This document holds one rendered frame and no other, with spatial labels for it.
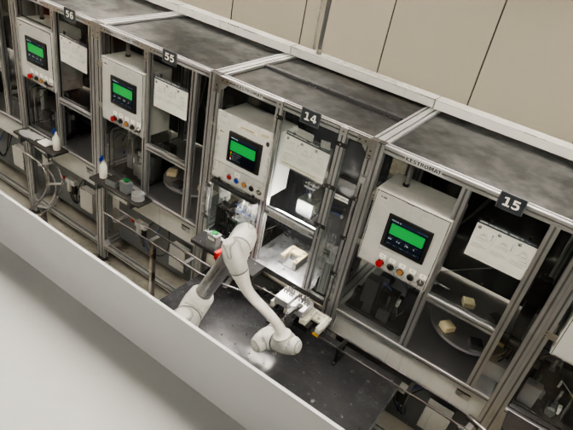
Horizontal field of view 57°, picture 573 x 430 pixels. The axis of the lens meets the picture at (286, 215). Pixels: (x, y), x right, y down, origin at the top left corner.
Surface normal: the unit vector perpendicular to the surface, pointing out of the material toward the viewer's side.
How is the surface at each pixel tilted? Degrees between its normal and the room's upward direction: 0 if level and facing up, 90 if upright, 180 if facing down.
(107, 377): 0
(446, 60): 90
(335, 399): 0
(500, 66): 90
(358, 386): 0
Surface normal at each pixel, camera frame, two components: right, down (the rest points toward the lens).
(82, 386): 0.17, -0.83
